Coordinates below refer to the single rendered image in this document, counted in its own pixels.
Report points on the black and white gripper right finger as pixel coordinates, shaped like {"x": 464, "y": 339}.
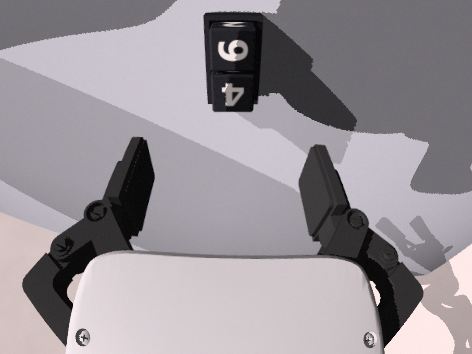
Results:
{"x": 329, "y": 216}

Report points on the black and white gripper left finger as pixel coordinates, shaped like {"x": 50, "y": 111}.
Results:
{"x": 122, "y": 208}

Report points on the black tray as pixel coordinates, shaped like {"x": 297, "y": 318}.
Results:
{"x": 209, "y": 18}

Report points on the black calendar cube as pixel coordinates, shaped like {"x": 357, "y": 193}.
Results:
{"x": 232, "y": 91}
{"x": 233, "y": 46}

